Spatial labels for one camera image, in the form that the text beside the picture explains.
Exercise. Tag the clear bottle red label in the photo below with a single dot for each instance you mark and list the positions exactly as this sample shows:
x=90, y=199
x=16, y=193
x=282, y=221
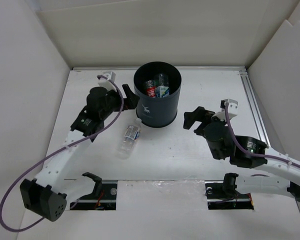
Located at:
x=150, y=88

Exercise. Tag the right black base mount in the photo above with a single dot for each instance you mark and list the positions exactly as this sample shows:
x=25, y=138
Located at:
x=217, y=199

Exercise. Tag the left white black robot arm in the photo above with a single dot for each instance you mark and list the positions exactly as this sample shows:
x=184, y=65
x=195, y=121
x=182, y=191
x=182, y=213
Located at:
x=47, y=194

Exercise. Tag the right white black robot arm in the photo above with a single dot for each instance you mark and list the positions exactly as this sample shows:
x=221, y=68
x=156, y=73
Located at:
x=283, y=172

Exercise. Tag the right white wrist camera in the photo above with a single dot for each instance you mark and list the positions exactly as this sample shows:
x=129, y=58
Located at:
x=229, y=105

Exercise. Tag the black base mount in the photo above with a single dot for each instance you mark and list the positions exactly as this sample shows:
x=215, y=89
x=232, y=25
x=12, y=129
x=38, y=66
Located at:
x=217, y=199
x=105, y=200

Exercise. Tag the clear bottle orange blue label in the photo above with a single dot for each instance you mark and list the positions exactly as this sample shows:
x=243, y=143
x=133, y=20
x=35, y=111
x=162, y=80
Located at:
x=130, y=138

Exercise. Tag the aluminium rail right side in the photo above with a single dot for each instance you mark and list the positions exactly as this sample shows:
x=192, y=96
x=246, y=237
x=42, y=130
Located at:
x=252, y=101

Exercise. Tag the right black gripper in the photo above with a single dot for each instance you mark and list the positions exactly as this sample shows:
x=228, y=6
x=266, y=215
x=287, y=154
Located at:
x=199, y=114

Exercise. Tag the dark blue cylindrical bin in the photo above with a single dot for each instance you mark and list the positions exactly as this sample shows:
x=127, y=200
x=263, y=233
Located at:
x=157, y=112

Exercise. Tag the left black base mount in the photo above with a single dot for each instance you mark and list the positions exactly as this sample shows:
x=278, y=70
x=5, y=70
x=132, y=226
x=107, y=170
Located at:
x=105, y=200

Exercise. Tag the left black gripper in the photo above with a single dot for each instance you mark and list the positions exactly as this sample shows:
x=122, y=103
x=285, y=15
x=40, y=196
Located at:
x=130, y=102

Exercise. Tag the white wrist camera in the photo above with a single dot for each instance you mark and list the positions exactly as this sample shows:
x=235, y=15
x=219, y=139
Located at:
x=106, y=80
x=229, y=105

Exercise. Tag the clear bottle green blue label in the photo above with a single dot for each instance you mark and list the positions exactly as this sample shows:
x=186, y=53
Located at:
x=162, y=88

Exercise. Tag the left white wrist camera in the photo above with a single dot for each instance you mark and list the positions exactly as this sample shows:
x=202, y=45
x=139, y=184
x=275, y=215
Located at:
x=106, y=80

